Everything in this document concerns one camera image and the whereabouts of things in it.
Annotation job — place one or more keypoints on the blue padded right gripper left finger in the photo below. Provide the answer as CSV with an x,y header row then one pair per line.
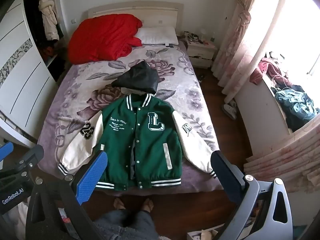
x,y
86,178

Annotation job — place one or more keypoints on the dark padded right gripper right finger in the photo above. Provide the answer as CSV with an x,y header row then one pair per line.
x,y
236,185

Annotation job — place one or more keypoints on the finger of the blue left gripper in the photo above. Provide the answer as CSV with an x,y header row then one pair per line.
x,y
5,150

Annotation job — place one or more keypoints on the green white varsity jacket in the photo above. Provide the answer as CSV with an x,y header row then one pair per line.
x,y
145,140

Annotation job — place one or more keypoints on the clothes pile on windowsill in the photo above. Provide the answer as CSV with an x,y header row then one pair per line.
x,y
294,101

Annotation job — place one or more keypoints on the person's grey trouser legs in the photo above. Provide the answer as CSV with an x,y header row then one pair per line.
x,y
122,224

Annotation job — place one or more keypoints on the white sliding wardrobe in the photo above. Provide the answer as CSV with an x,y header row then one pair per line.
x,y
27,87

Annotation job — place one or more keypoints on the white slipper on floor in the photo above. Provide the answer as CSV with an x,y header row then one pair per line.
x,y
230,109

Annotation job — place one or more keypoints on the floral purple bed blanket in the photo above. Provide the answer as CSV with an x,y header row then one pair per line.
x,y
164,71

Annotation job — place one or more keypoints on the white bedside table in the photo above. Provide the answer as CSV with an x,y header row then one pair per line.
x,y
201,55

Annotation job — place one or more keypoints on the pink floral curtain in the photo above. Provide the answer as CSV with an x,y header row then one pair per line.
x,y
224,66

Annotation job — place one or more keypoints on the cream hanging coat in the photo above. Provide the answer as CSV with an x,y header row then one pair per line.
x,y
49,19

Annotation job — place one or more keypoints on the white pillow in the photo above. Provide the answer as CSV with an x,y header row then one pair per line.
x,y
157,35

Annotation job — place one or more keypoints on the white wooden headboard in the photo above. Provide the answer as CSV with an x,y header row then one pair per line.
x,y
151,13

